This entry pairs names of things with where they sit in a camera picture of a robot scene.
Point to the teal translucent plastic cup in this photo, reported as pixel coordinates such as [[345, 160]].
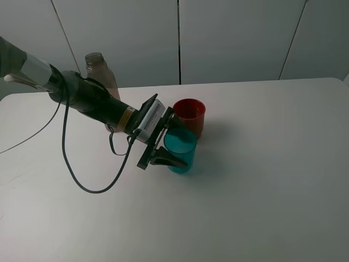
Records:
[[181, 142]]

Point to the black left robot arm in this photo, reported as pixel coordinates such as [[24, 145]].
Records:
[[94, 101]]

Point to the red plastic cup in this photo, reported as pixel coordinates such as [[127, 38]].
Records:
[[191, 112]]

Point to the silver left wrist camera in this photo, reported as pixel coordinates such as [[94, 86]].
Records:
[[150, 121]]

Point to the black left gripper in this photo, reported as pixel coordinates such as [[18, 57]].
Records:
[[155, 154]]

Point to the smoky translucent plastic bottle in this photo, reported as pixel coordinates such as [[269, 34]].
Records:
[[98, 69]]

